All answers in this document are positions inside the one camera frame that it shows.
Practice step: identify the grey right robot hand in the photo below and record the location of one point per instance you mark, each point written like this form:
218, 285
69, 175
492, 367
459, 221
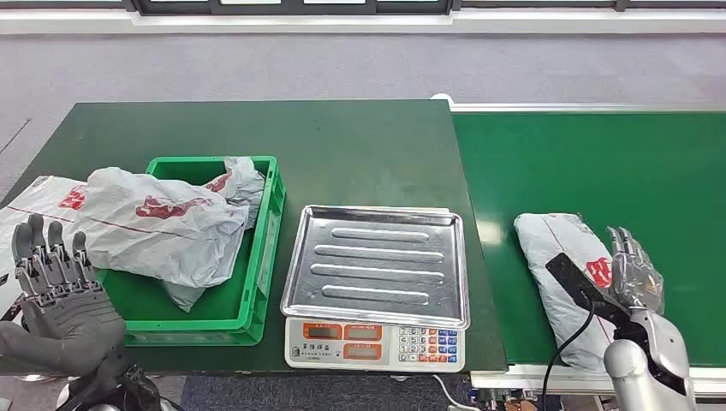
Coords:
638, 278

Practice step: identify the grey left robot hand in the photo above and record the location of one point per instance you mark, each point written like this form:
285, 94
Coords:
68, 323

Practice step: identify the grey courier package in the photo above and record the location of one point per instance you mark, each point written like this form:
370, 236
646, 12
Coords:
558, 266

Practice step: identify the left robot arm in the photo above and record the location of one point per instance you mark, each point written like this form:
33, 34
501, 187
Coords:
130, 391

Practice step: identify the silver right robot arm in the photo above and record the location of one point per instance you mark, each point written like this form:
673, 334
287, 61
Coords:
641, 369

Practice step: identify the green conveyor belt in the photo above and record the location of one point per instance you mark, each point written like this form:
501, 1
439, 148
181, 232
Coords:
612, 164

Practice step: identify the white courier bag black print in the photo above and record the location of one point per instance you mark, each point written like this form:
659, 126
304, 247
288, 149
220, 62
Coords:
39, 201

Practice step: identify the large grey crumpled courier bag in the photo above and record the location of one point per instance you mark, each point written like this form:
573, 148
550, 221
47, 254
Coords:
164, 238

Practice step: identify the green plastic crate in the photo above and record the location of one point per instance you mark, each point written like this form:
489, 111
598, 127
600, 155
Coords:
227, 320

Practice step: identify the small grey crumpled courier bag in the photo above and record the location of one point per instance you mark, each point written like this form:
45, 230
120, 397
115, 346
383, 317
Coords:
246, 184

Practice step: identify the steel scale tray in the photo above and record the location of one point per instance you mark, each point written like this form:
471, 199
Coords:
380, 266

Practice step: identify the white electronic scale body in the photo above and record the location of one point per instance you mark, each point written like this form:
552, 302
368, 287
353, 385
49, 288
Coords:
374, 349

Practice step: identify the white window sill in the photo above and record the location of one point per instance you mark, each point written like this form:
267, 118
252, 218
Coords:
340, 22

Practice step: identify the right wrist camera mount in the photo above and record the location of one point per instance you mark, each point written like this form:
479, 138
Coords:
576, 281

